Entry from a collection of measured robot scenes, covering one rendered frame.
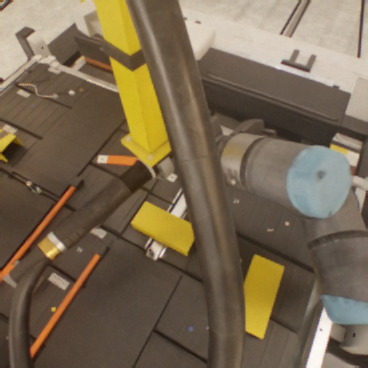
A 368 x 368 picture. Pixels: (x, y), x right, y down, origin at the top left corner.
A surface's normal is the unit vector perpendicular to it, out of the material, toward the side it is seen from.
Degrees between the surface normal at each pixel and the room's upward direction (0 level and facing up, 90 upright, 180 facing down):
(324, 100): 0
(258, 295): 0
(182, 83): 45
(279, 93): 0
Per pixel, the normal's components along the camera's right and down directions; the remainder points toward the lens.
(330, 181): 0.55, 0.24
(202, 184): -0.03, 0.28
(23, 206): -0.02, -0.49
